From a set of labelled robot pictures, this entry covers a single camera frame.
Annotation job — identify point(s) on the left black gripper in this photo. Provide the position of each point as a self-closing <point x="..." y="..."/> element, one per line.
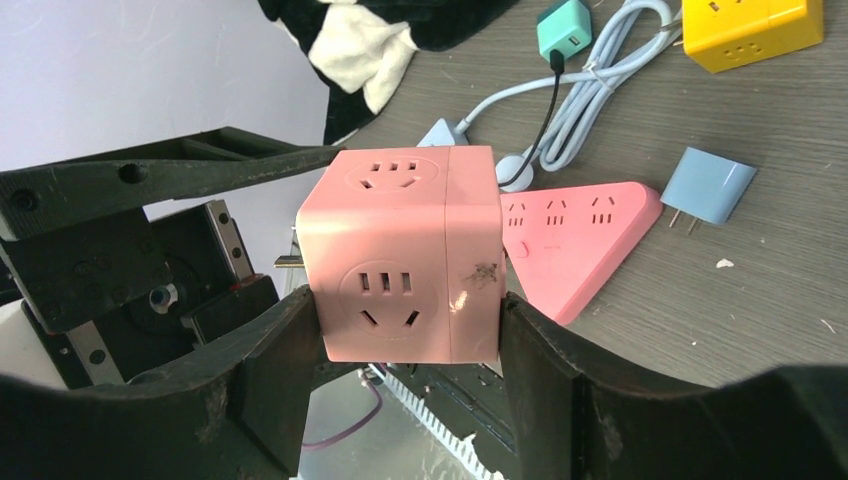
<point x="114" y="297"/>

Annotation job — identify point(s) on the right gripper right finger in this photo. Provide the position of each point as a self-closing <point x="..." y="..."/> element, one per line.
<point x="580" y="411"/>

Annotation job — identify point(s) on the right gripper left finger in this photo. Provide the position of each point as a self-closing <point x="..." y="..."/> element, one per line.
<point x="234" y="409"/>

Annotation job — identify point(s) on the pink cube socket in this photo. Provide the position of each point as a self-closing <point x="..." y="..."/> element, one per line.
<point x="402" y="249"/>

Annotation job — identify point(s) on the light blue plug adapter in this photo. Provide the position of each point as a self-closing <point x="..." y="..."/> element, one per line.
<point x="706" y="187"/>

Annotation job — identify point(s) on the pink triangular power strip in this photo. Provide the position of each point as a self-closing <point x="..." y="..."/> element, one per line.
<point x="565" y="243"/>

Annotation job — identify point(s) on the black white checkered pillow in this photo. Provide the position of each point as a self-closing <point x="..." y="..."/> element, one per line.
<point x="361" y="49"/>

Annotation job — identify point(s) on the light blue power strip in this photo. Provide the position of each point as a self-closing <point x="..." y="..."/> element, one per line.
<point x="582" y="85"/>

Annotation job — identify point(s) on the teal usb charger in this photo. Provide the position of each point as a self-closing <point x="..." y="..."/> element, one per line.
<point x="565" y="27"/>

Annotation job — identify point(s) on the yellow cube socket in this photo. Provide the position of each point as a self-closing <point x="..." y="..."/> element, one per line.
<point x="720" y="35"/>

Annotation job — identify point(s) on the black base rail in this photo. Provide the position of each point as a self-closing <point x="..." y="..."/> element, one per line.
<point x="465" y="408"/>

